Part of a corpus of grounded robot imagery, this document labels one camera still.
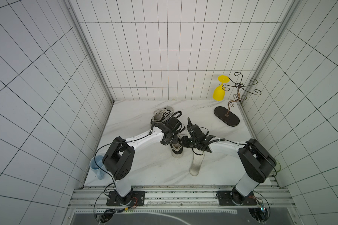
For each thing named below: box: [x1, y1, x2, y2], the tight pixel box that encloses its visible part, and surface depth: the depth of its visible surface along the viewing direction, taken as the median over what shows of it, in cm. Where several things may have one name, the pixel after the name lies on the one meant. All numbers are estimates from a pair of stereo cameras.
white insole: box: [189, 148, 206, 177], surface depth 85 cm
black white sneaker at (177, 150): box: [169, 142, 184, 158], surface depth 87 cm
